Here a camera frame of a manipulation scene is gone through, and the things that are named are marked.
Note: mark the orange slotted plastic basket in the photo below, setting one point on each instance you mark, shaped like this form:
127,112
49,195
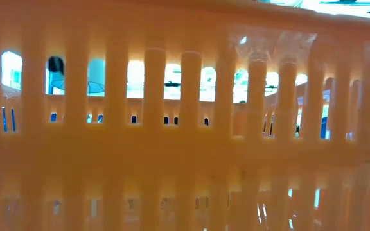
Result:
185,154

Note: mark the black ceiling light track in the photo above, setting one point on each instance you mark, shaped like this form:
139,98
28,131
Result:
347,2

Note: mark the black metal rig frame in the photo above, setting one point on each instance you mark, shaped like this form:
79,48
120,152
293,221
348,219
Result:
172,84

